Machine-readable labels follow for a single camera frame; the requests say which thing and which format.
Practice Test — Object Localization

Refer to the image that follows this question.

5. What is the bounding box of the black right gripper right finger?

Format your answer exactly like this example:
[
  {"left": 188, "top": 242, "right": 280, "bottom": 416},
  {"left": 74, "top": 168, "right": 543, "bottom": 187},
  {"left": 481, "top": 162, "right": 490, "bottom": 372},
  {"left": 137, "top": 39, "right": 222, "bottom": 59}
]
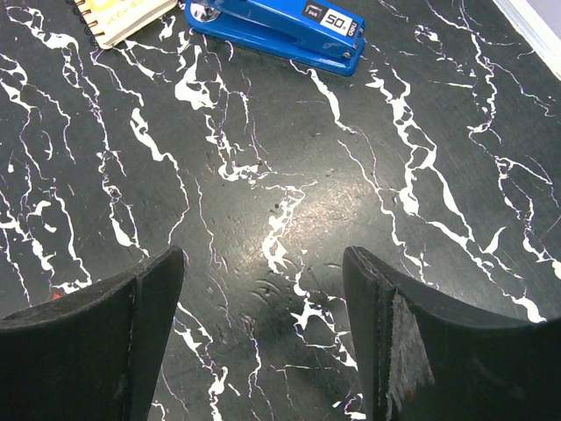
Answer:
[{"left": 343, "top": 246, "right": 560, "bottom": 420}]

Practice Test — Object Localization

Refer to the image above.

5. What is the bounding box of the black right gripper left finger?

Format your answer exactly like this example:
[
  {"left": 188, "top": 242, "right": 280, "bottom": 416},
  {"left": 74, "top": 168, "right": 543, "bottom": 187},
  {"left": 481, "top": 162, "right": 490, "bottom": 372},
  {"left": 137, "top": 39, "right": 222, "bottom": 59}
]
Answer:
[{"left": 1, "top": 246, "right": 184, "bottom": 420}]

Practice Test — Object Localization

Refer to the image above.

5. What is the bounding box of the orange spiral notebook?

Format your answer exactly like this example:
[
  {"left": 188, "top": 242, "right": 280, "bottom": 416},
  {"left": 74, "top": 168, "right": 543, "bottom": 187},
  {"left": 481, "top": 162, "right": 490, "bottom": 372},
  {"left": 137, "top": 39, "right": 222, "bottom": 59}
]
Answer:
[{"left": 67, "top": 0, "right": 179, "bottom": 50}]

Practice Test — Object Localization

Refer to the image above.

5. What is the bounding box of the blue stapler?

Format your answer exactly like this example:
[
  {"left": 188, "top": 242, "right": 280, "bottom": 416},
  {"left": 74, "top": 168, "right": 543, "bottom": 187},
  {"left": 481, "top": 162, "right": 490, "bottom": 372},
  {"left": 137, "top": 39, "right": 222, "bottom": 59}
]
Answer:
[{"left": 185, "top": 0, "right": 366, "bottom": 76}]

